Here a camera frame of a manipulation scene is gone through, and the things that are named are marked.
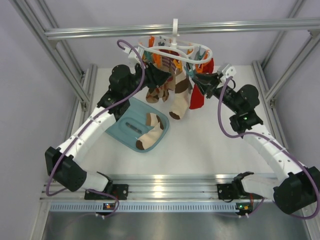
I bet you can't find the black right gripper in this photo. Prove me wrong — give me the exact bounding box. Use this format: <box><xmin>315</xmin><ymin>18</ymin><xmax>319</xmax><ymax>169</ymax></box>
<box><xmin>192</xmin><ymin>72</ymin><xmax>242</xmax><ymax>114</ymax></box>

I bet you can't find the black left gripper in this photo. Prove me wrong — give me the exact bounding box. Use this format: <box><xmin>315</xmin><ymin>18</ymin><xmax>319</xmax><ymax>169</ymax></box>
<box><xmin>123</xmin><ymin>60</ymin><xmax>172</xmax><ymax>99</ymax></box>

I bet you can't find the argyle beige orange sock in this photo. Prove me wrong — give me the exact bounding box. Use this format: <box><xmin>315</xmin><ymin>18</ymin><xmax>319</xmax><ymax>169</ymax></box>
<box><xmin>145</xmin><ymin>76</ymin><xmax>176</xmax><ymax>104</ymax></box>

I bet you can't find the red sock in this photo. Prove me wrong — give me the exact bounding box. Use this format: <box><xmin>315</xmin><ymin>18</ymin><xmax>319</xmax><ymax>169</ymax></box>
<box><xmin>189</xmin><ymin>58</ymin><xmax>215</xmax><ymax>110</ymax></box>

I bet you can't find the orange clothes peg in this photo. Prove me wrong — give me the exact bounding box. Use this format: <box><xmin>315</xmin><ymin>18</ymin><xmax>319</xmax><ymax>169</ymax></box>
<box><xmin>173</xmin><ymin>59</ymin><xmax>183</xmax><ymax>72</ymax></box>

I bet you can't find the cream brown sock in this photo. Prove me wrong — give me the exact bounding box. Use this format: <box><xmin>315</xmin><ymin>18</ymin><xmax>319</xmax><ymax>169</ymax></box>
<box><xmin>169</xmin><ymin>70</ymin><xmax>192</xmax><ymax>120</ymax></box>

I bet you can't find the white round clip hanger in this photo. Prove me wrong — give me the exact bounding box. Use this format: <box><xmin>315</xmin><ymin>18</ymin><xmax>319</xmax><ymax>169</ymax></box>
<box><xmin>138</xmin><ymin>18</ymin><xmax>213</xmax><ymax>65</ymax></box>

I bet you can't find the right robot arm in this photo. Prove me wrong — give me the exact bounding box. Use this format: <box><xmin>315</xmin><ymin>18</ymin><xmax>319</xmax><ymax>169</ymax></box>
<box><xmin>192</xmin><ymin>73</ymin><xmax>320</xmax><ymax>215</ymax></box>

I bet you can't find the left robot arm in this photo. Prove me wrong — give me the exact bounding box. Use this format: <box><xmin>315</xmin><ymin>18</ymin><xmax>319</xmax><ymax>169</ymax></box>
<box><xmin>45</xmin><ymin>63</ymin><xmax>172</xmax><ymax>199</ymax></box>

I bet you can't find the teal clothes peg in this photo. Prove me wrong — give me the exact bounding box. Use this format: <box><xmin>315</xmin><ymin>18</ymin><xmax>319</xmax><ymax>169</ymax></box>
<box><xmin>184</xmin><ymin>64</ymin><xmax>195</xmax><ymax>78</ymax></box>

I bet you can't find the maroon striped sock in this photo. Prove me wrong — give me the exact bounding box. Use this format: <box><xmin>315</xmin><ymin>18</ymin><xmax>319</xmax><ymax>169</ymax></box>
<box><xmin>161</xmin><ymin>55</ymin><xmax>176</xmax><ymax>71</ymax></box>

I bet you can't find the teal plastic basin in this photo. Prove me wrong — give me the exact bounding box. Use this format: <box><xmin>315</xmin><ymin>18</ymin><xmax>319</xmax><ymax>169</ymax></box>
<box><xmin>105</xmin><ymin>97</ymin><xmax>170</xmax><ymax>153</ymax></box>

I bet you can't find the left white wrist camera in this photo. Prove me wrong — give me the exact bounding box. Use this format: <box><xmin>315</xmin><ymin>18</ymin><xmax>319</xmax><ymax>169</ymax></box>
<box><xmin>124</xmin><ymin>46</ymin><xmax>144</xmax><ymax>65</ymax></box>

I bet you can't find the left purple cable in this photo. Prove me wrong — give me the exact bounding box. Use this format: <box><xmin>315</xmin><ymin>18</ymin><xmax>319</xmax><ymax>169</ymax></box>
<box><xmin>46</xmin><ymin>39</ymin><xmax>146</xmax><ymax>218</ymax></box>

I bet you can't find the purple cable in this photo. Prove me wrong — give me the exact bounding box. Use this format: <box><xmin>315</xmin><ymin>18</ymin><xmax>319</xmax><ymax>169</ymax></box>
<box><xmin>217</xmin><ymin>76</ymin><xmax>320</xmax><ymax>220</ymax></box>
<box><xmin>46</xmin><ymin>39</ymin><xmax>146</xmax><ymax>218</ymax></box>

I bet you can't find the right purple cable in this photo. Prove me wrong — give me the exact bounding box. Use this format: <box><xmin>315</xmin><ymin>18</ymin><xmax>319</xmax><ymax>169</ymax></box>
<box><xmin>217</xmin><ymin>76</ymin><xmax>320</xmax><ymax>220</ymax></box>

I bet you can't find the aluminium frame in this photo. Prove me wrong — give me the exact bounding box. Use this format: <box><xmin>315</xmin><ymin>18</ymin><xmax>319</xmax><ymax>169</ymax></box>
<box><xmin>7</xmin><ymin>0</ymin><xmax>320</xmax><ymax>240</ymax></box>

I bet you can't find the perforated cable tray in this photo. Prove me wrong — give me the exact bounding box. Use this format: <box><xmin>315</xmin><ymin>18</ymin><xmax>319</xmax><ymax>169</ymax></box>
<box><xmin>50</xmin><ymin>202</ymin><xmax>239</xmax><ymax>213</ymax></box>

